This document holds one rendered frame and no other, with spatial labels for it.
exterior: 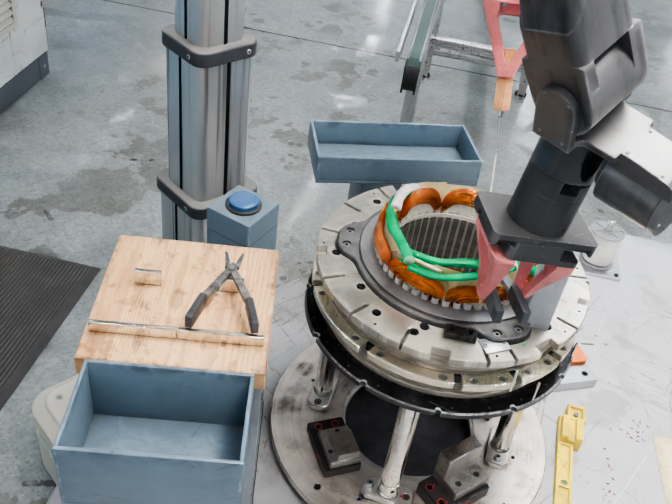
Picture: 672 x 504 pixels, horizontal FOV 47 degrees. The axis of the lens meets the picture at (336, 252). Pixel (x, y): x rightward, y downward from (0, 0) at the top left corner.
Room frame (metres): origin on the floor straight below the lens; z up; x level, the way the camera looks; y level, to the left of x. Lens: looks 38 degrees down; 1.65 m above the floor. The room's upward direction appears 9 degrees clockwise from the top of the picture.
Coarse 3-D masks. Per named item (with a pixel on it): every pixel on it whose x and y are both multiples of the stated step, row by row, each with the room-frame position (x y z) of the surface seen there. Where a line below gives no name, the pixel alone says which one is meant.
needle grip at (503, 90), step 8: (504, 48) 0.73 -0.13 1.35; (504, 56) 0.72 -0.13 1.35; (512, 56) 0.72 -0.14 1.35; (496, 80) 0.72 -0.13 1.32; (504, 80) 0.71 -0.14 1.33; (512, 80) 0.72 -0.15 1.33; (496, 88) 0.72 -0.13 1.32; (504, 88) 0.71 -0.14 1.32; (496, 96) 0.71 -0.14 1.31; (504, 96) 0.71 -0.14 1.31; (496, 104) 0.71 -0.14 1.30; (504, 104) 0.71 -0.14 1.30
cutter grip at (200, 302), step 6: (204, 294) 0.59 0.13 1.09; (198, 300) 0.58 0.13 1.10; (204, 300) 0.59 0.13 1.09; (192, 306) 0.57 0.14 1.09; (198, 306) 0.57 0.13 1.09; (204, 306) 0.59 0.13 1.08; (192, 312) 0.56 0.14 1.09; (198, 312) 0.57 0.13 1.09; (186, 318) 0.56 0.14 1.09; (192, 318) 0.56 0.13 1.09; (186, 324) 0.56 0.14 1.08; (192, 324) 0.56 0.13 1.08
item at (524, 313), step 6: (510, 288) 0.58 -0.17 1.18; (516, 288) 0.58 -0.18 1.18; (510, 294) 0.58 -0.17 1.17; (516, 294) 0.57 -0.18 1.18; (522, 294) 0.57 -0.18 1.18; (510, 300) 0.57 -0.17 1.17; (516, 300) 0.56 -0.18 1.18; (522, 300) 0.56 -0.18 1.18; (516, 306) 0.56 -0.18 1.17; (522, 306) 0.55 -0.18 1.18; (528, 306) 0.55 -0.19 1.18; (516, 312) 0.55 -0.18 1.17; (522, 312) 0.55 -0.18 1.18; (528, 312) 0.54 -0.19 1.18; (522, 318) 0.54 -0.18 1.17; (528, 318) 0.54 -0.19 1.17
